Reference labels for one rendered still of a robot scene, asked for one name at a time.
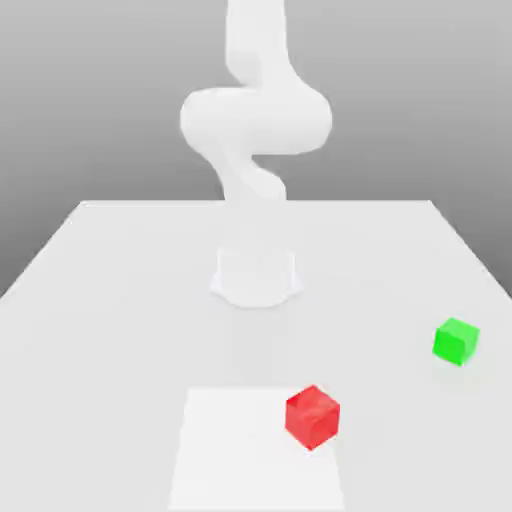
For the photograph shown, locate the small red cube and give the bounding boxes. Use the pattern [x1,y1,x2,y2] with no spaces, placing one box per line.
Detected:
[284,384,342,452]

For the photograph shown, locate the small green cube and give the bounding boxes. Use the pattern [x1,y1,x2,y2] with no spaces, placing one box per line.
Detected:
[431,316,481,368]

